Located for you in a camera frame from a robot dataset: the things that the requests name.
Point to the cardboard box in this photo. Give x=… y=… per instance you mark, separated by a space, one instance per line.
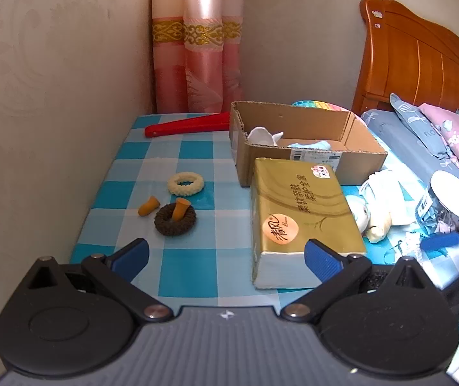
x=306 y=161

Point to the grey blue bedding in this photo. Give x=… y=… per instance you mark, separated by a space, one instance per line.
x=398 y=140

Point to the light blue sock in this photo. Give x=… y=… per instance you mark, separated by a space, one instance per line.
x=308 y=144

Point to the white soft cup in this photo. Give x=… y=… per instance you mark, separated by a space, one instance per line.
x=261 y=136

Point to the blue checkered cloth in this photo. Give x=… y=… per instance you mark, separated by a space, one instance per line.
x=197 y=265

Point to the wooden headboard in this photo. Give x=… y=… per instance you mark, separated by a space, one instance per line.
x=414 y=56

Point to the grey floral pillow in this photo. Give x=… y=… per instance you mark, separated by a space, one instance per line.
x=422 y=128

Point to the rainbow pop bubble toy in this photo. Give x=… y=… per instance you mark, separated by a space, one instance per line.
x=322 y=105

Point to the pink curtain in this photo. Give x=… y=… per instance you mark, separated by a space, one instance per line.
x=197 y=48

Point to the orange foam earplug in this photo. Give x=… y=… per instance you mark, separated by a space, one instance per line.
x=149 y=207
x=180 y=209

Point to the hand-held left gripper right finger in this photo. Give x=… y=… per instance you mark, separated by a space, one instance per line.
x=322 y=259

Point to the red folded fan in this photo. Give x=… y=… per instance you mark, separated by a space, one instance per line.
x=185 y=125

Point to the white plush toy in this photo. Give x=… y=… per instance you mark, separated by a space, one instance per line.
x=378 y=209

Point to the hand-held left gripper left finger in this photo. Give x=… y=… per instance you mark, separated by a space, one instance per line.
x=133 y=255

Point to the clear jar with white lid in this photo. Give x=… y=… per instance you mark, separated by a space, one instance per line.
x=452 y=193

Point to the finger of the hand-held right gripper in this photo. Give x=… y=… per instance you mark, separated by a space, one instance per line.
x=442 y=243

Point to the gold tissue pack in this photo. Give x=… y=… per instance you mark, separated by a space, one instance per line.
x=293 y=209

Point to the brown scrunchie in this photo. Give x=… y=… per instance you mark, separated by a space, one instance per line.
x=165 y=225

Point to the cream scrunchie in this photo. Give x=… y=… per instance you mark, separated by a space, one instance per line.
x=185 y=185

